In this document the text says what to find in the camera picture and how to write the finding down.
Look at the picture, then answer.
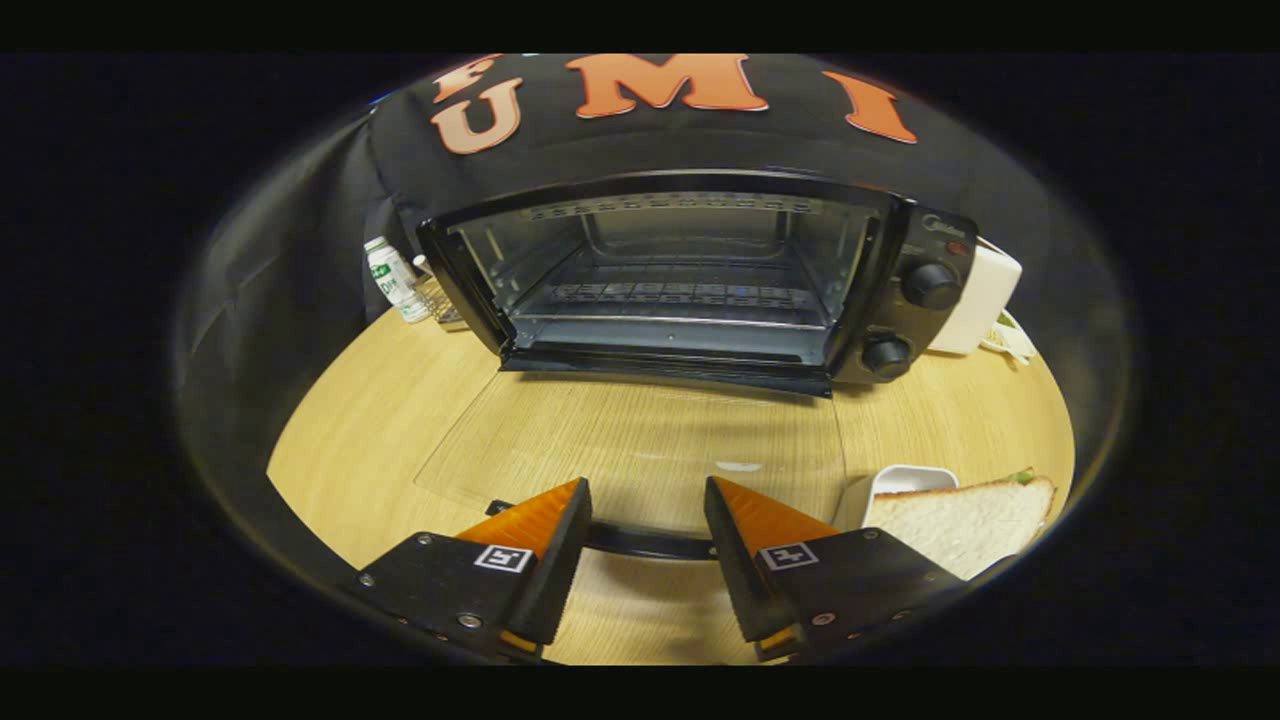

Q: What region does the white pop-up toaster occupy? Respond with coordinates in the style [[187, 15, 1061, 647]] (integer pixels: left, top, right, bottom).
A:
[[927, 237, 1024, 356]]

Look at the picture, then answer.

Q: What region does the metal wire rack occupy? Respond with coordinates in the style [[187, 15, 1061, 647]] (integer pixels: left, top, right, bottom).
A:
[[412, 255, 469, 333]]

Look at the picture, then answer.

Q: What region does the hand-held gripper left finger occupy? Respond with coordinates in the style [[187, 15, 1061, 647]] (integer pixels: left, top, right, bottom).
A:
[[348, 477, 594, 665]]

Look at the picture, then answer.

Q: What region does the lettuce sandwich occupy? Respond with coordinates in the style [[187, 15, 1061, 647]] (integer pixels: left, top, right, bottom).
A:
[[862, 468, 1058, 582]]

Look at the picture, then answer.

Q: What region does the black toaster oven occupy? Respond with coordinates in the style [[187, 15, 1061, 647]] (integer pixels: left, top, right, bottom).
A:
[[413, 170, 980, 561]]

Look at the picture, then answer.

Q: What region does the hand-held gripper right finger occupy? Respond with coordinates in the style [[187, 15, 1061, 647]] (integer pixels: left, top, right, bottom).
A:
[[703, 475, 967, 662]]

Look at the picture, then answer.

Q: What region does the white bottle green label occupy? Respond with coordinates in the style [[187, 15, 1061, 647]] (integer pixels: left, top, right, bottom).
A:
[[363, 236, 431, 324]]

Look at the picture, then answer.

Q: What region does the white rectangular tray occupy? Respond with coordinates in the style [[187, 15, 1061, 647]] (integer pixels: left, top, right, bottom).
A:
[[835, 464, 961, 531]]

